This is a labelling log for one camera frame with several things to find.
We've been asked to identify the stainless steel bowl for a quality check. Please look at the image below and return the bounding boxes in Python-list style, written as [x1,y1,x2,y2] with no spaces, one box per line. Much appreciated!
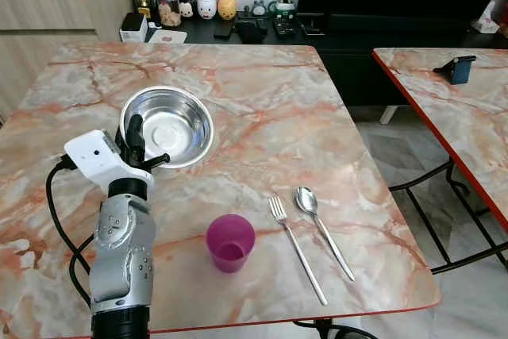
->
[119,86,214,169]

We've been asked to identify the flat white card box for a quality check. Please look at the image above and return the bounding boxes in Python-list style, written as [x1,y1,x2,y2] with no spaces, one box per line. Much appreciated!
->
[148,28,188,44]

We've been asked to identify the small white box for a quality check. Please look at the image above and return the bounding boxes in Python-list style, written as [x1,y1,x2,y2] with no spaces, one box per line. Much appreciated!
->
[120,12,149,43]

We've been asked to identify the purple plastic cup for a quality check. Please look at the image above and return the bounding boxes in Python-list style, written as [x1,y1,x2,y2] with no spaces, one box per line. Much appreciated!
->
[206,214,256,274]

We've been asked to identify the marble-pattern folding table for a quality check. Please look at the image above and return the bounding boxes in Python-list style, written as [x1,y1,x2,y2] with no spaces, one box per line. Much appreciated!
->
[372,47,508,275]
[0,42,442,339]

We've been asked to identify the red-lidded glass jar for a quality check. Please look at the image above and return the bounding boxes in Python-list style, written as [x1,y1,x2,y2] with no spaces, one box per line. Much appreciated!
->
[156,0,182,29]

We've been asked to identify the black and white doll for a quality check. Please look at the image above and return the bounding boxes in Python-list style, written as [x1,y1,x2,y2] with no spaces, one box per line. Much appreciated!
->
[178,0,198,19]

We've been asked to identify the black phone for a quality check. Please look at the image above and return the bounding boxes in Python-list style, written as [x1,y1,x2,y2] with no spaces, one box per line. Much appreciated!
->
[213,17,235,40]

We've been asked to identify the light wooden cabinet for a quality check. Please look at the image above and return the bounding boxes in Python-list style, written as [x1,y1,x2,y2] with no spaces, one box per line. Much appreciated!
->
[0,0,133,121]

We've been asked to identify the yellow egg-shaped doll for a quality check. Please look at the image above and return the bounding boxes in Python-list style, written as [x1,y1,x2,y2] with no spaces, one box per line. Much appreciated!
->
[217,0,238,21]

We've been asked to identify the black pouch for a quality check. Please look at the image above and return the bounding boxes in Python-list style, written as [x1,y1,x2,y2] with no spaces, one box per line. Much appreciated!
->
[235,15,269,42]

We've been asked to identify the dark blue phone stand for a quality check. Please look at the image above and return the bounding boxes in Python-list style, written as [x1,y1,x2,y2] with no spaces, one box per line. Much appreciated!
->
[434,55,477,86]

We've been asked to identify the white pink tissue pack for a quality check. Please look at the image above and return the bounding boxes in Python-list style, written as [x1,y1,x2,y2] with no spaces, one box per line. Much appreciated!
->
[476,2,501,34]

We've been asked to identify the silver metal spoon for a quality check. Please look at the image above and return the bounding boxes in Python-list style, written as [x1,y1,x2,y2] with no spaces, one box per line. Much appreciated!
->
[294,187,356,283]

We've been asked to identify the black remote control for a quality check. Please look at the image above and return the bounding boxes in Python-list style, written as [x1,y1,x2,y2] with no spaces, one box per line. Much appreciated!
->
[272,17,296,37]

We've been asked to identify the silver metal fork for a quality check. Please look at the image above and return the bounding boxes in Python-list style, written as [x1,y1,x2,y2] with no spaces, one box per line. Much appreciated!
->
[268,195,329,306]

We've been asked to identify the green and white mug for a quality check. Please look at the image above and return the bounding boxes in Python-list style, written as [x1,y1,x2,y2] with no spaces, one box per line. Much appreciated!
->
[270,0,297,19]

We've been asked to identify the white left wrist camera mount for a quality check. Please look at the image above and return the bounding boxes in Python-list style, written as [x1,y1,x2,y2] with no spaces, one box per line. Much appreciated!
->
[63,129,156,194]

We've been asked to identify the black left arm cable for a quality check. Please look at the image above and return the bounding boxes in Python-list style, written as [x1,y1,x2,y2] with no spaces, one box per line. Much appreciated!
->
[44,156,98,310]

